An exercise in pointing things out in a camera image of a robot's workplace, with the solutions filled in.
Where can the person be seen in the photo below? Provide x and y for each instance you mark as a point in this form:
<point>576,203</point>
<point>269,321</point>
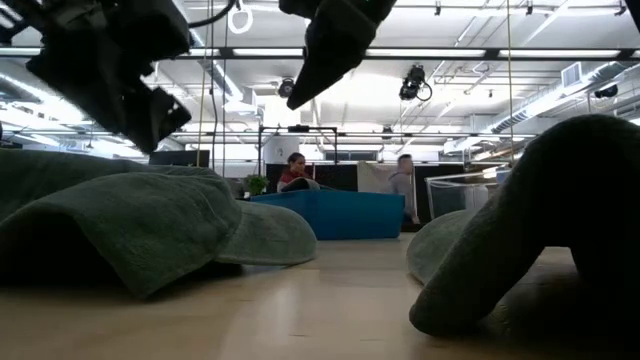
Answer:
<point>404,185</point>
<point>295,170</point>

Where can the white ceiling vent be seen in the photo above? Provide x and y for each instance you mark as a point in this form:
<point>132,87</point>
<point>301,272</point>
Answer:
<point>571,74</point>

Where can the black beam with light strips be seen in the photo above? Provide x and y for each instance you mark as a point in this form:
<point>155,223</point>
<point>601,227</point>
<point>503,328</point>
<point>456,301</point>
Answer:
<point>425,52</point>

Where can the clear plastic bin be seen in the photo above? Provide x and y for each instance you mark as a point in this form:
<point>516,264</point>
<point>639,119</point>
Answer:
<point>450,200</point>

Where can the black monitor screen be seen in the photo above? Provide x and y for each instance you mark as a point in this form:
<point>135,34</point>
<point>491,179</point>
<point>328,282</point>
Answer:
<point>180,157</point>

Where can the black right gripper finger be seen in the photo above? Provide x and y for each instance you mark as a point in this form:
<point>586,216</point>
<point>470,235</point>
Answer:
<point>335,40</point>

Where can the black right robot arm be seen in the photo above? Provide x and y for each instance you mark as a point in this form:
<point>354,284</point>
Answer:
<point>637,10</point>

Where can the black ceiling camera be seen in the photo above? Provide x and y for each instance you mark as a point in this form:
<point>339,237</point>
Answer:
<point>286,87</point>
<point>606,91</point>
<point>412,82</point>

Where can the green towel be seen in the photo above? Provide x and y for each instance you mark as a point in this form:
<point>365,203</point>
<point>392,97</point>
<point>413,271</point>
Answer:
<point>150,225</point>
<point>575,200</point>

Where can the silver ceiling duct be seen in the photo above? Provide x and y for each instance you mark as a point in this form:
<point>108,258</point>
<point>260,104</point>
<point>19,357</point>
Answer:
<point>540,102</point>

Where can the blue plastic bin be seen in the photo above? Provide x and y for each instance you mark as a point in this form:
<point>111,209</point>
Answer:
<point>350,215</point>

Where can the green potted plant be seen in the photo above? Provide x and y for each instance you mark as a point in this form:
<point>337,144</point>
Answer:
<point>256,184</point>

